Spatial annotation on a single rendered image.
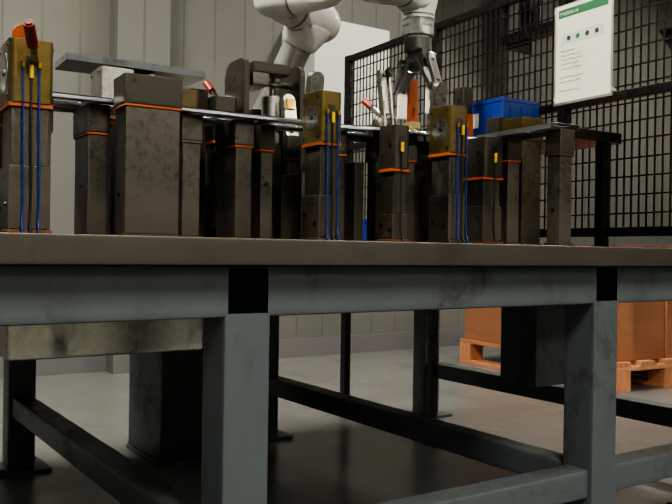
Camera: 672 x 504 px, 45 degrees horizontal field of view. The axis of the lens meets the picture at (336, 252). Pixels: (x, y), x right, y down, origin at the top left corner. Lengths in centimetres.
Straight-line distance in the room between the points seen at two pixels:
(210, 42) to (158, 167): 338
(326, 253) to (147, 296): 29
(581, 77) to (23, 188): 167
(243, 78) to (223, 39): 290
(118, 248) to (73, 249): 6
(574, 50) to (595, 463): 131
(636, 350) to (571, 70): 211
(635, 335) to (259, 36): 281
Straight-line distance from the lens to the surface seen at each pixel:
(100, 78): 200
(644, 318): 442
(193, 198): 185
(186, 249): 114
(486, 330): 493
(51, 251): 108
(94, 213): 178
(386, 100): 239
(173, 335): 147
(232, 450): 126
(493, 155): 210
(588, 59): 257
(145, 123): 167
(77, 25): 474
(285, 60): 277
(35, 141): 159
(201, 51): 498
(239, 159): 190
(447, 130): 201
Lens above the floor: 68
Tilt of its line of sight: level
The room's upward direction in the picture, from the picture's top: 1 degrees clockwise
